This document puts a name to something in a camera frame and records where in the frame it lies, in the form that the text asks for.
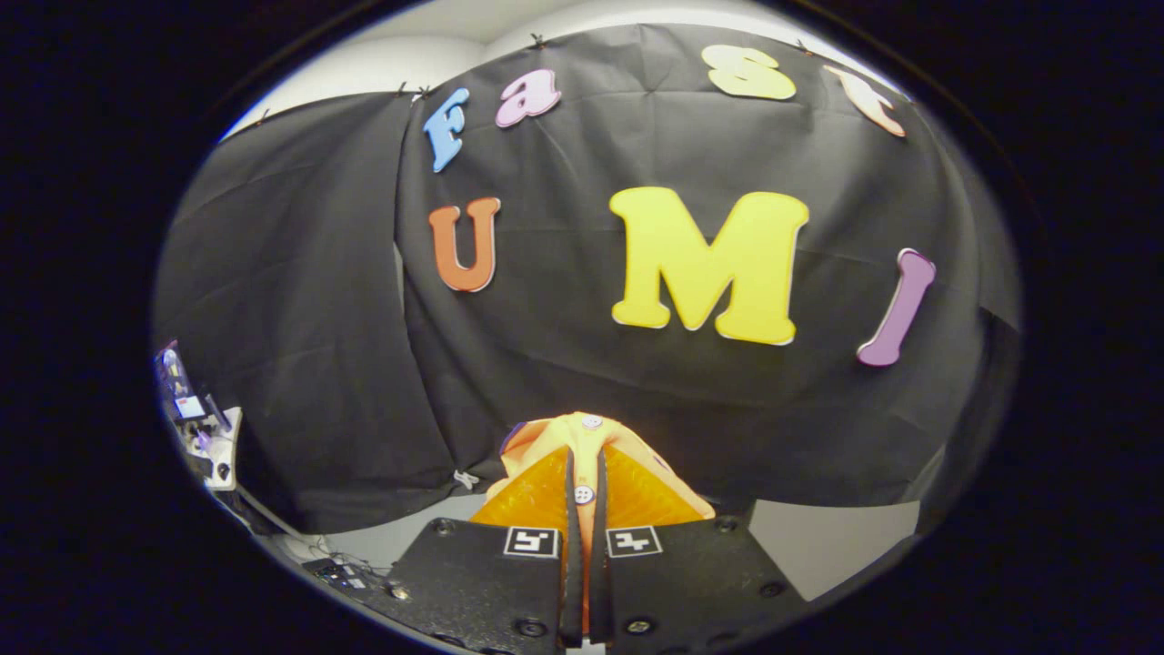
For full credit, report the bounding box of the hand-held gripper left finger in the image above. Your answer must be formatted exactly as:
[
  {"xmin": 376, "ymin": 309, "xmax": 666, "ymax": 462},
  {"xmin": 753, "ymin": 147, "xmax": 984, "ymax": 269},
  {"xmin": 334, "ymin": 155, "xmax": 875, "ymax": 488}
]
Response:
[{"xmin": 384, "ymin": 446, "xmax": 584, "ymax": 652}]

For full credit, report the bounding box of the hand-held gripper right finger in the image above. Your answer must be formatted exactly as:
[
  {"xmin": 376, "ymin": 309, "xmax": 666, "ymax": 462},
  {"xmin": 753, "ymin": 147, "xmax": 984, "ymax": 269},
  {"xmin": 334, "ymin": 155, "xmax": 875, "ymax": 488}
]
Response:
[{"xmin": 589, "ymin": 446, "xmax": 810, "ymax": 654}]

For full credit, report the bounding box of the yellow shirt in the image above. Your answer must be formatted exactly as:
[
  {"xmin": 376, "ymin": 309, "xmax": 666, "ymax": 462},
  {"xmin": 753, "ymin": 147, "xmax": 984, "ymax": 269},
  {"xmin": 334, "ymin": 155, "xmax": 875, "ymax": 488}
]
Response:
[{"xmin": 482, "ymin": 412, "xmax": 717, "ymax": 583}]

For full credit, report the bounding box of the black backdrop cloth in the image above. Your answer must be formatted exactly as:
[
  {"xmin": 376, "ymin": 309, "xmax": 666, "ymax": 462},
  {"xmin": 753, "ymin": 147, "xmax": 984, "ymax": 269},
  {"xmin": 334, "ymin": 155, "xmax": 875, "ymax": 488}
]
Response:
[{"xmin": 153, "ymin": 23, "xmax": 1021, "ymax": 535}]

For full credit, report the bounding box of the black power strip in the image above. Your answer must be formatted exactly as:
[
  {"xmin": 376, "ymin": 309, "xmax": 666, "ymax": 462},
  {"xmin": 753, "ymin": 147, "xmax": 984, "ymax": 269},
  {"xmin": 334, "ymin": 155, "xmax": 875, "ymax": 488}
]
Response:
[{"xmin": 303, "ymin": 558, "xmax": 376, "ymax": 594}]

